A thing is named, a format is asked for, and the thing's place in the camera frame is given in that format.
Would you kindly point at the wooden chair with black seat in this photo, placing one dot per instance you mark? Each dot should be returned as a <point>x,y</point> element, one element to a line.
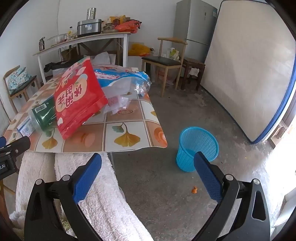
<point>161,61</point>

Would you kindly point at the white fluffy blanket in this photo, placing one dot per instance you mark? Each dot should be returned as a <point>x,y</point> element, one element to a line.
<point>111,204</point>

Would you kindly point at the orange peel scrap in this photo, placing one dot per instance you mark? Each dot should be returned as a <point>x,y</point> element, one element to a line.
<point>194,190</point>

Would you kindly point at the white plastic sack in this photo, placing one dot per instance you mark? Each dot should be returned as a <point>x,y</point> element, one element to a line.
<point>104,58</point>

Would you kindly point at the cardboard box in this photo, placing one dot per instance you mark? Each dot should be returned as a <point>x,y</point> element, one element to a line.
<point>68,54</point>

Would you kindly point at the blue white carton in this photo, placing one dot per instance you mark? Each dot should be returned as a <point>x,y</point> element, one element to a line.
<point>25,127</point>

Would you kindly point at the green plastic bottle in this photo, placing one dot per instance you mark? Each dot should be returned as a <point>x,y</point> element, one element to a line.
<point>42,115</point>

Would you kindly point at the steel rice cooker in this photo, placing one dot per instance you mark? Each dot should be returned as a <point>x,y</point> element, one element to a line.
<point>89,27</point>

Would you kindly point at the steel thermos bottle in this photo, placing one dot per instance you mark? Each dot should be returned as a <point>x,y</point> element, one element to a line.
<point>41,45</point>

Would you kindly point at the black cloth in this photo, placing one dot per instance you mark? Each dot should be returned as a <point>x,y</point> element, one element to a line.
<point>55,66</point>

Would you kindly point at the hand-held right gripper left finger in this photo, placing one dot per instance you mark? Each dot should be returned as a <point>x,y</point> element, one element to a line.
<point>89,178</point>

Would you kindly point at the white green shopping bag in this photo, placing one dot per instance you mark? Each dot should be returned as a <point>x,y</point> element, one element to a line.
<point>173,54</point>

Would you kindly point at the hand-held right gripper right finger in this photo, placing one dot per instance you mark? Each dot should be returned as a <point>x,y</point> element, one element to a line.
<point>208,178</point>

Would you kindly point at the white side table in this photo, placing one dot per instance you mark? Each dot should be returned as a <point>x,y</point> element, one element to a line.
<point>92,38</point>

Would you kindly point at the cooking oil bottle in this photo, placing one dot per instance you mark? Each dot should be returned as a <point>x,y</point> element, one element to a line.
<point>72,32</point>

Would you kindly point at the dark wooden stool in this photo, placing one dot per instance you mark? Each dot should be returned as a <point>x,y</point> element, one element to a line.
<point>193,62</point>

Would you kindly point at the blue white plastic bag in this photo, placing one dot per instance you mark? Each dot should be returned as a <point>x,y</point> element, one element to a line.
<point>120,74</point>

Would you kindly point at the yellow food packet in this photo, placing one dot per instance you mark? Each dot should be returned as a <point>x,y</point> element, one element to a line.
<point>111,19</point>

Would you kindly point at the yellow plastic bag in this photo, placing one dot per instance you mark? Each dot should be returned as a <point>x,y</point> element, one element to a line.
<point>138,49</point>

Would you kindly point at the grey refrigerator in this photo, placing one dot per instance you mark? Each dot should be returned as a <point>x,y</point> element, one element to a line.
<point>192,23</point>

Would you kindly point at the leaf patterned tablecloth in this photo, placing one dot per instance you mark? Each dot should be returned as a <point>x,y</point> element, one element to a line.
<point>129,136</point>

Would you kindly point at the wooden chair with dark seat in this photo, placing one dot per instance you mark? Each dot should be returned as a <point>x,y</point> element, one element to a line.
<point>23,89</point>

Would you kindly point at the white mattress with blue edge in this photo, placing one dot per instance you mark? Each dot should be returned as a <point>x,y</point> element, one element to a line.
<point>249,69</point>

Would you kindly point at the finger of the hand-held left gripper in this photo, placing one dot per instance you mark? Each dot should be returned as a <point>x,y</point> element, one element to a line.
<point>17,146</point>
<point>2,142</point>

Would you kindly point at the clear plastic bag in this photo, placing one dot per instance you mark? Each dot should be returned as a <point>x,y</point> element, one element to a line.
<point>115,102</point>

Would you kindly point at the orange plastic bag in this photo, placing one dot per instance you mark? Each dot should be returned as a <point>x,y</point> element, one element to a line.
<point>127,26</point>

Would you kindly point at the floral cushion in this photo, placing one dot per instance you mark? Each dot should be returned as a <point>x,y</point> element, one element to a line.
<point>18,78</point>

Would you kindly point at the glass bowl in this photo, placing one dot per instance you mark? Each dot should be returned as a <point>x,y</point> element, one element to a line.
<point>57,39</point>

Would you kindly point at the red snack bag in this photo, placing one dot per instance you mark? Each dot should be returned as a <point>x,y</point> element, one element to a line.
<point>78,99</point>

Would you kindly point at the blue plastic wastebasket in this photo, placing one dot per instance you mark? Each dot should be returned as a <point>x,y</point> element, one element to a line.
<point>187,160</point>

